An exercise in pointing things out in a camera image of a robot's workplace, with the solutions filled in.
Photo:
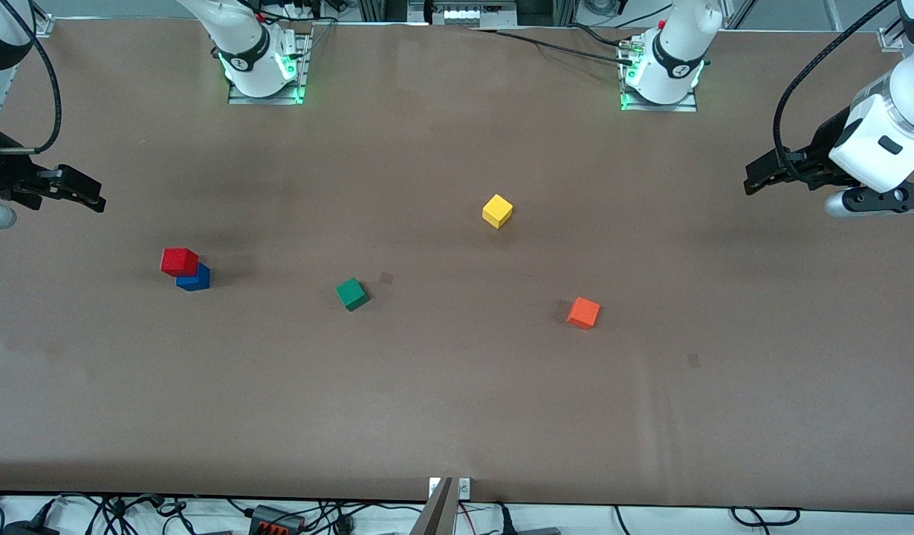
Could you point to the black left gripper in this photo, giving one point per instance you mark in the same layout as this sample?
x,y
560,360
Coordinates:
x,y
823,148

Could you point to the red cube block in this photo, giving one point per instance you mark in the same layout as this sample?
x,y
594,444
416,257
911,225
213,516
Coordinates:
x,y
179,261

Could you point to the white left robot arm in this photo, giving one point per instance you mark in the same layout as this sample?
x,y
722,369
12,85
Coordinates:
x,y
884,141

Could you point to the blue cube block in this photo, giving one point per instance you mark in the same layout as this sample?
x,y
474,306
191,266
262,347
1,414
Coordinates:
x,y
198,282

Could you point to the orange cube block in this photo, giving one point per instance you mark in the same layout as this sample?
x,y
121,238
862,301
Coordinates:
x,y
583,313

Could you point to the yellow cube block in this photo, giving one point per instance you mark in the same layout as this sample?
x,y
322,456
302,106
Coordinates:
x,y
497,212

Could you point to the green cube block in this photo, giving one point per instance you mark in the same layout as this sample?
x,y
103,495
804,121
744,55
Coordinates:
x,y
351,295

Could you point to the white terminal block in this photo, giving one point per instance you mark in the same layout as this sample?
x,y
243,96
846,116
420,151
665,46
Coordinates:
x,y
472,15

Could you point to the black power adapter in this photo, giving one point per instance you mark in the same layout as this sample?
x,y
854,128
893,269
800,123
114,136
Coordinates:
x,y
26,529

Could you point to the black orange power strip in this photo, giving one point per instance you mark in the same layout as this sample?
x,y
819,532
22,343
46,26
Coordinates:
x,y
275,520

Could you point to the brown table cover mat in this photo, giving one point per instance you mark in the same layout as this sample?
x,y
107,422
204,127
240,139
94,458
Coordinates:
x,y
457,386

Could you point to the black plug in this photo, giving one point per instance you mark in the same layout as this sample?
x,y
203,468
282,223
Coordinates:
x,y
506,520

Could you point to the aluminium corner bracket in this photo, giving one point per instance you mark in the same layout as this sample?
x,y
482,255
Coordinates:
x,y
892,39
44,26

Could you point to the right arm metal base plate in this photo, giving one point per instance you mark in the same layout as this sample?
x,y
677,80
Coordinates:
x,y
267,99

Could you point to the white metal bracket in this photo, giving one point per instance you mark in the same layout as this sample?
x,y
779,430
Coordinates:
x,y
464,487
434,487

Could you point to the grey wooden post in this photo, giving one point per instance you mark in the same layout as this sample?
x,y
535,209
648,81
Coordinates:
x,y
438,516

